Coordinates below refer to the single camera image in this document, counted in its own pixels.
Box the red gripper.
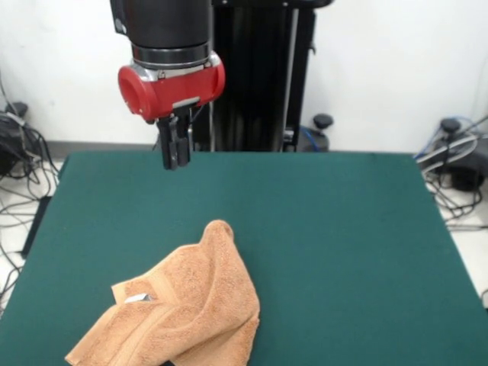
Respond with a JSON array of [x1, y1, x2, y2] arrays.
[[117, 51, 226, 172]]

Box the tan terry towel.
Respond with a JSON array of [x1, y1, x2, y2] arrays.
[[64, 219, 262, 366]]

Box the dark grey stand base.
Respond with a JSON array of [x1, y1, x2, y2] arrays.
[[0, 112, 27, 176], [417, 117, 488, 191]]

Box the dark green table cloth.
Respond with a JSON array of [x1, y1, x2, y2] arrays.
[[0, 151, 488, 366]]

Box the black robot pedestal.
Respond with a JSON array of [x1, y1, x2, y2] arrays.
[[152, 0, 335, 153]]

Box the blue cable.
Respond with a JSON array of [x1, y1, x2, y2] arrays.
[[299, 127, 325, 153], [413, 115, 488, 160]]

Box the black cable tangle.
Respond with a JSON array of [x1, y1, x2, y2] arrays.
[[415, 114, 488, 310], [0, 72, 60, 317]]

